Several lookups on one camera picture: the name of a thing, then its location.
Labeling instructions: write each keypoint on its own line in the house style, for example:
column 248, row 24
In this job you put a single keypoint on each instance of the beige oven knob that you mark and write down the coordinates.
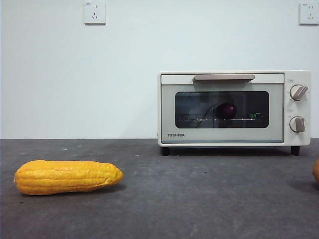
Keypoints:
column 297, row 92
column 297, row 124

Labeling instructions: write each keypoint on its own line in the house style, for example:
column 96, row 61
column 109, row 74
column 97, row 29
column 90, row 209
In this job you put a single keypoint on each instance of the white wall socket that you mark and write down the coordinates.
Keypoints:
column 95, row 13
column 309, row 14

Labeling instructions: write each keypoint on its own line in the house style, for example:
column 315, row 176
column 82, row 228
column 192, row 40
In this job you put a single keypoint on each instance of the purple eggplant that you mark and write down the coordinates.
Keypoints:
column 225, row 111

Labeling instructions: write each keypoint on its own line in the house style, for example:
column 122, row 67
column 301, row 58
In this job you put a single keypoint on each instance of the brown potato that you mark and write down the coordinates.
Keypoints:
column 316, row 171

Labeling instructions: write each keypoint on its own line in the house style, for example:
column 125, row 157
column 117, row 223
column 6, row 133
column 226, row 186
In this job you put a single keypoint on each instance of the cream white toaster oven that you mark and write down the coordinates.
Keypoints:
column 297, row 109

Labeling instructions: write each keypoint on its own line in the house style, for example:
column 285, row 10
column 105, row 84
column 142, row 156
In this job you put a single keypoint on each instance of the yellow corn cob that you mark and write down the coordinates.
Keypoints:
column 62, row 178

